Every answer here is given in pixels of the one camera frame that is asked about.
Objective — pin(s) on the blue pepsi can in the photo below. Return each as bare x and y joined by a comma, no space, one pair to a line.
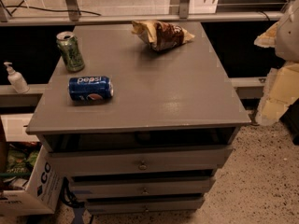
90,88

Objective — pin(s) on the grey drawer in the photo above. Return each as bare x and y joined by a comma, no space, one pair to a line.
149,205
139,161
146,187

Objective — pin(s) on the green snack bags in box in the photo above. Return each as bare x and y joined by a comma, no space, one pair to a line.
21,160

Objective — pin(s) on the brown chip bag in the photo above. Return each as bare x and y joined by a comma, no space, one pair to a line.
159,35

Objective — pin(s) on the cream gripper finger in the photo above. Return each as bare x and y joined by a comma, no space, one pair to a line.
268,38
281,89

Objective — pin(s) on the green soda can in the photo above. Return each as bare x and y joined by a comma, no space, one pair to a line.
67,44

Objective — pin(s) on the bottom grey drawer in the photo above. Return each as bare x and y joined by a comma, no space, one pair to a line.
149,205

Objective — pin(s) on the white cardboard box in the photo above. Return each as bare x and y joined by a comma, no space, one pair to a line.
40,196

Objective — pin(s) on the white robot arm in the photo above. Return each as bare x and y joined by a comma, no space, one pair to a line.
287,41

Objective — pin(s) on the middle grey drawer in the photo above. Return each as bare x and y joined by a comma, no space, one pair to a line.
146,187

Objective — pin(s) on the white pump bottle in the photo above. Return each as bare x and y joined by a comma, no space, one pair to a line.
16,79

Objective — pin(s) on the top grey drawer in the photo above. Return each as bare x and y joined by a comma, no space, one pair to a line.
139,161

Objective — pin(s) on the grey drawer cabinet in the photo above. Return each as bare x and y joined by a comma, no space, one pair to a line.
178,98

